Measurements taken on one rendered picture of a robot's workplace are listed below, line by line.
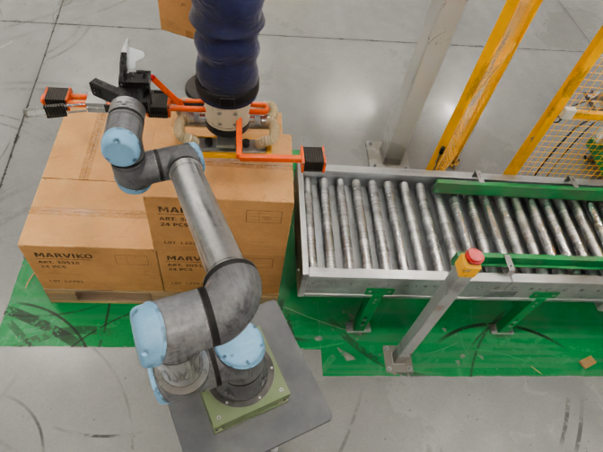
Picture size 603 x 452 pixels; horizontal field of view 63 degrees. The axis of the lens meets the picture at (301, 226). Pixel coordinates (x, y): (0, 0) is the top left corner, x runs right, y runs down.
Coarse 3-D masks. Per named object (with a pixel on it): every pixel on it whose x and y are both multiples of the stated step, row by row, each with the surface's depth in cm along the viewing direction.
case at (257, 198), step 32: (160, 128) 214; (192, 128) 216; (224, 160) 208; (160, 192) 193; (224, 192) 197; (256, 192) 199; (288, 192) 201; (160, 224) 207; (256, 224) 209; (288, 224) 210
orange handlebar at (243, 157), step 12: (72, 96) 176; (84, 96) 176; (180, 108) 179; (192, 108) 180; (204, 108) 180; (264, 108) 186; (240, 120) 178; (240, 132) 175; (240, 144) 171; (240, 156) 168; (252, 156) 169; (264, 156) 169; (276, 156) 170; (288, 156) 171; (300, 156) 171
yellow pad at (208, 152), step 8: (200, 136) 188; (208, 136) 189; (200, 144) 185; (208, 144) 184; (248, 144) 186; (208, 152) 184; (216, 152) 184; (224, 152) 185; (232, 152) 185; (248, 152) 186; (256, 152) 186; (264, 152) 187
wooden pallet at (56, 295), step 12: (60, 300) 259; (72, 300) 259; (84, 300) 260; (96, 300) 261; (108, 300) 262; (120, 300) 263; (132, 300) 264; (144, 300) 264; (264, 300) 268; (276, 300) 269
